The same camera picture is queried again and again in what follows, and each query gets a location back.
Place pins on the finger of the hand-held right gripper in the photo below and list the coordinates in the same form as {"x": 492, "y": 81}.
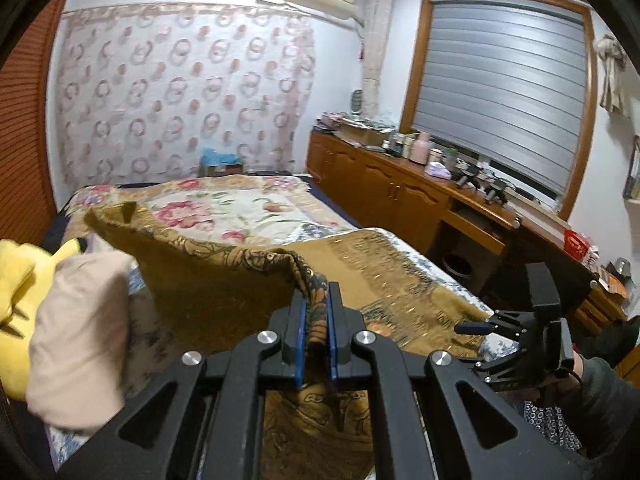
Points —
{"x": 495, "y": 366}
{"x": 472, "y": 329}

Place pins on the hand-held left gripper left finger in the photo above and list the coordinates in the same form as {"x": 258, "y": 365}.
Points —
{"x": 300, "y": 342}

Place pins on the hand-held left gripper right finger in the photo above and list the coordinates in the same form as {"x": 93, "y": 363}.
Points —
{"x": 333, "y": 342}

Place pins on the golden patterned cloth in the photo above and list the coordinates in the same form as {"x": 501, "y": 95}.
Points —
{"x": 215, "y": 280}

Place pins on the person's right forearm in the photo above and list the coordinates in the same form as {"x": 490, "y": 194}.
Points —
{"x": 605, "y": 402}

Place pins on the black waste bin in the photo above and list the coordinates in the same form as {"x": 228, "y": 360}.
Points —
{"x": 457, "y": 270}

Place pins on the red basket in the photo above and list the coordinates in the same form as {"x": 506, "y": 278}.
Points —
{"x": 576, "y": 246}

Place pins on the black white patterned garment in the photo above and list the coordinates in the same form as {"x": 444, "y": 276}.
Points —
{"x": 552, "y": 425}

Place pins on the wooden sideboard cabinet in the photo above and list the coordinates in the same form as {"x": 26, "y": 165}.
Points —
{"x": 390, "y": 190}

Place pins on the purple packet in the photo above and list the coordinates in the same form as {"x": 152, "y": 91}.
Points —
{"x": 437, "y": 171}

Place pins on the floral bed blanket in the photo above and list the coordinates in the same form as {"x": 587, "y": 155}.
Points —
{"x": 210, "y": 207}

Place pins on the pink bottle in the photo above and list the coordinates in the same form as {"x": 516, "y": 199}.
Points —
{"x": 421, "y": 149}

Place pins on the teal box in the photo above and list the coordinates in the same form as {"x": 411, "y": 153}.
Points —
{"x": 220, "y": 162}

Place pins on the cardboard box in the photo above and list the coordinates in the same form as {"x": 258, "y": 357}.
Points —
{"x": 362, "y": 136}

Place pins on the pink pillow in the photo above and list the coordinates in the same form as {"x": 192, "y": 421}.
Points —
{"x": 80, "y": 340}

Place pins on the hanging beige cloth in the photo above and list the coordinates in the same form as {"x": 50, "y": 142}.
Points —
{"x": 612, "y": 75}

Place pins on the grey round fan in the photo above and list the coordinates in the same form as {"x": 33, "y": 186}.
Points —
{"x": 357, "y": 102}

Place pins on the yellow plush toy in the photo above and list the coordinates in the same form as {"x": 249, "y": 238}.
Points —
{"x": 15, "y": 280}

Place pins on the cream narrow curtain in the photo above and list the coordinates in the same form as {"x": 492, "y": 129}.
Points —
{"x": 375, "y": 50}

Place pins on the brown slatted wooden door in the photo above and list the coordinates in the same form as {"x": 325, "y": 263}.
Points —
{"x": 25, "y": 125}

